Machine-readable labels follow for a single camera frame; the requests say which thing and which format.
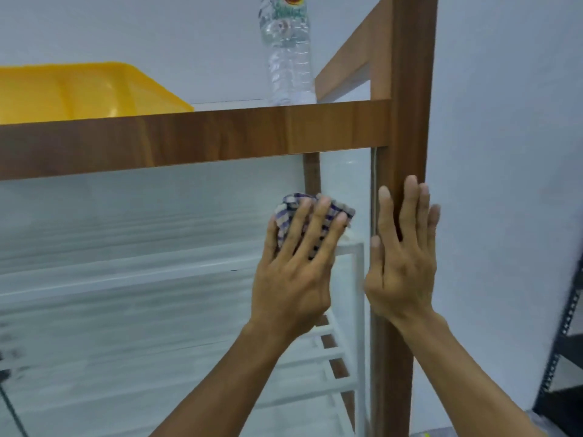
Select person's left hand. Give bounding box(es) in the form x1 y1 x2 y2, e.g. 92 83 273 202
248 197 349 342

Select person's right hand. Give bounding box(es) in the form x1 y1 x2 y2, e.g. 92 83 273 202
363 175 445 328

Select blue white checkered cloth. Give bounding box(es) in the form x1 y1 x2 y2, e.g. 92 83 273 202
273 192 356 260

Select wooden glass display cabinet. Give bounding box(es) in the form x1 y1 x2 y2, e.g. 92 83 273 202
0 0 440 437

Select person's right forearm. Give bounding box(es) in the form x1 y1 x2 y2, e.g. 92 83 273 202
396 311 547 437

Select person's left forearm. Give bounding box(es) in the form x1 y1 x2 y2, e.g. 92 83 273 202
150 320 297 437

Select black metal rack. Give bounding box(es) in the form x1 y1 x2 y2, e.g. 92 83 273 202
533 254 583 437

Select clear plastic bottle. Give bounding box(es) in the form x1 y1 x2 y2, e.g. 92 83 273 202
257 0 318 107

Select yellow plastic tray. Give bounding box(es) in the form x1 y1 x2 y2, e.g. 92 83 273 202
0 62 196 126

